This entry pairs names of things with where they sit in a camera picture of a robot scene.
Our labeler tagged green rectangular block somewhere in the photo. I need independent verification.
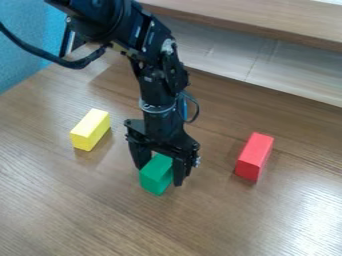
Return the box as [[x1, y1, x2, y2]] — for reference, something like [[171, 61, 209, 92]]
[[137, 153, 176, 197]]

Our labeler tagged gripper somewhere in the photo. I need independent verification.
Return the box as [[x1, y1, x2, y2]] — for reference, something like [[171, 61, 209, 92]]
[[122, 105, 202, 188]]

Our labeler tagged yellow rectangular block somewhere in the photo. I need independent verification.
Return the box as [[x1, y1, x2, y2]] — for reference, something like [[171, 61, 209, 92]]
[[68, 107, 113, 152]]

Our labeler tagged red rectangular block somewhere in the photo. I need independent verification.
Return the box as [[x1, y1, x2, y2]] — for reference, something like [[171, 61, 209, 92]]
[[233, 131, 276, 183]]

